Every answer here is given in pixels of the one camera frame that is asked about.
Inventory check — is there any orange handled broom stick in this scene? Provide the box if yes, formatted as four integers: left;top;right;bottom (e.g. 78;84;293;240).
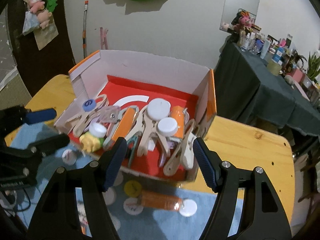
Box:
82;0;88;59

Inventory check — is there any yellow bottle cap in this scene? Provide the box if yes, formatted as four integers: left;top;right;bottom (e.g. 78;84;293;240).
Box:
124;180;142;198

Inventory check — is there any orange cardboard box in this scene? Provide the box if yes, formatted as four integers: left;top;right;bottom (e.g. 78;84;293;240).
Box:
54;50;216;182

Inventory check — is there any white cap with red print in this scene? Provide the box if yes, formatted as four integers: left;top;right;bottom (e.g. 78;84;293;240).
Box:
62;149;77;166

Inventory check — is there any orange thread spool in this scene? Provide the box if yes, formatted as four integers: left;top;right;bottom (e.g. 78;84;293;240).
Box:
170;106;185;139

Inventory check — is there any orange spool on towel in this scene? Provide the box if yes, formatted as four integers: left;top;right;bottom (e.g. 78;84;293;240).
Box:
138;190;183;211

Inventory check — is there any pink bunny plush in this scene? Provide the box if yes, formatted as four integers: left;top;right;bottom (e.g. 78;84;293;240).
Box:
237;11;252;29

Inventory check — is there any dark green tablecloth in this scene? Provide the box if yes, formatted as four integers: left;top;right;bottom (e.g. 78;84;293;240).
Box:
214;43;319;137

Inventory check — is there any pink plush toy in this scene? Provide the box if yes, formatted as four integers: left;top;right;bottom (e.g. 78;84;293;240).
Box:
28;0;52;29

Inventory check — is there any blue numbered cap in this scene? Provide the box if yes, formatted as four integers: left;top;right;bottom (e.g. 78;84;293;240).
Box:
82;99;97;112

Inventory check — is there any potted green plant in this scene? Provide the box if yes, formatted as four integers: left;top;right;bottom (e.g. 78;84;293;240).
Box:
307;52;320;81

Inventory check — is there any large wooden clothespin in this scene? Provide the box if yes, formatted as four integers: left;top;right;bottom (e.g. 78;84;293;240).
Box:
137;109;170;158

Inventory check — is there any light blue towel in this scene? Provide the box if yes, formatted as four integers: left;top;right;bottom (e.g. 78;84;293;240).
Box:
10;123;245;240

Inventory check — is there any yellow flower toy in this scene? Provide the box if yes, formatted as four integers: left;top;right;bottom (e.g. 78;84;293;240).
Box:
79;132;104;153

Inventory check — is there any small white flat cap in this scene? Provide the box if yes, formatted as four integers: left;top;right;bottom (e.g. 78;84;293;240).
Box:
179;199;197;217

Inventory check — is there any white bottle cap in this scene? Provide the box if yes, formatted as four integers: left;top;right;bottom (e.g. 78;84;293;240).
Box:
88;122;107;138

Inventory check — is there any white round lid in box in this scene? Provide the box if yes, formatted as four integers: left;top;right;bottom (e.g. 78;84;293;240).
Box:
157;117;178;137

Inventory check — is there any white cap red logo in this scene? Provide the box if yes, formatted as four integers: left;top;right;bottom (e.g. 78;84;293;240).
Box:
123;197;143;216

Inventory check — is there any upturned white cap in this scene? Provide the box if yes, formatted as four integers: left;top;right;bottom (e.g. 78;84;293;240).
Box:
103;187;117;206

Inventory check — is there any large white jar lid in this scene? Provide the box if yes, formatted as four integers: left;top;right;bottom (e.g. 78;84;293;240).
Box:
147;98;171;121

